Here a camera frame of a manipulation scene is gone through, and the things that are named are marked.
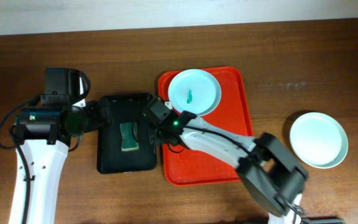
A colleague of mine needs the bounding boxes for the black rectangular tray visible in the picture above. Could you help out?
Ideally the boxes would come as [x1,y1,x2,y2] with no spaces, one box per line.
[97,93,157,174]

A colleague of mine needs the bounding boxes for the green yellow sponge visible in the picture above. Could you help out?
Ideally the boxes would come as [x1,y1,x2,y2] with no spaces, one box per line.
[120,123,139,152]

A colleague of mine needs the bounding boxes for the light blue plate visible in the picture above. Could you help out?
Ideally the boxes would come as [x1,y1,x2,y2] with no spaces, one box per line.
[168,69,222,116]

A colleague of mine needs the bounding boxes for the light green plate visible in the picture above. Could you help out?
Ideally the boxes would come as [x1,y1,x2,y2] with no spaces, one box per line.
[289,112,349,169]

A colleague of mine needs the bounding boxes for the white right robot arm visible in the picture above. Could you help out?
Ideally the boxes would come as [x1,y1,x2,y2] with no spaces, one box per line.
[145,109,308,217]

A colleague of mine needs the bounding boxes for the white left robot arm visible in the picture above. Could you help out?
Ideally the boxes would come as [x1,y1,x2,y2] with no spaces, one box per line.
[9,94,109,223]

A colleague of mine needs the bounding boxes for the red plastic tray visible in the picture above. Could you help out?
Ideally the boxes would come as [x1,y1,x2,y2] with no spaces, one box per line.
[158,67,255,187]

